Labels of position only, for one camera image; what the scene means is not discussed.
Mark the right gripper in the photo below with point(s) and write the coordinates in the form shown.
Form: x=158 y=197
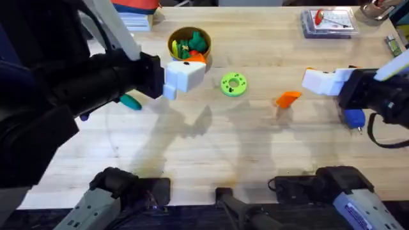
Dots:
x=367 y=89

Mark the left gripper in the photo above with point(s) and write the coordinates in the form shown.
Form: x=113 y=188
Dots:
x=128 y=80

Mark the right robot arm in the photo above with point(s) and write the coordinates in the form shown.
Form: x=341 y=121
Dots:
x=361 y=207

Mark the blue electric screwdriver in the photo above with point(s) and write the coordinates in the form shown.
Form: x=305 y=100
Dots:
x=354 y=119

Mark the teal toy vegetable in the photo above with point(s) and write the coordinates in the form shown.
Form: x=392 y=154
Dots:
x=131 y=102

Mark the brown tub with toys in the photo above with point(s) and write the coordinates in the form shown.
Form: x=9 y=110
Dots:
x=189 y=43

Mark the orange ribbed wedge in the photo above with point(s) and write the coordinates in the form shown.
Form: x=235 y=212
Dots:
x=287 y=99

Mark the green disc with holes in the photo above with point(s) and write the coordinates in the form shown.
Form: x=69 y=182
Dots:
x=234 y=84

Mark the clear plastic parts box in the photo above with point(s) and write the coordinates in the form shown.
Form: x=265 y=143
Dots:
x=329 y=24

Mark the small green yellow tool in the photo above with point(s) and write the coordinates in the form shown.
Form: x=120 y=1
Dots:
x=393 y=45

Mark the white stacked box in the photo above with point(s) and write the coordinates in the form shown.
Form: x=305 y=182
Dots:
x=136 y=21

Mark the teal and yellow box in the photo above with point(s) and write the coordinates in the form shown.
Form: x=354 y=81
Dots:
x=402 y=22

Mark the small purple toy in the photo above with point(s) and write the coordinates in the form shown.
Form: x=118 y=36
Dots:
x=84 y=117

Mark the black camera stand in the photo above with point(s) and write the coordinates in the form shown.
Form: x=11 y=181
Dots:
x=236 y=207

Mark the black rail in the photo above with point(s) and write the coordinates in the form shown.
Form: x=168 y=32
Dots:
x=191 y=220

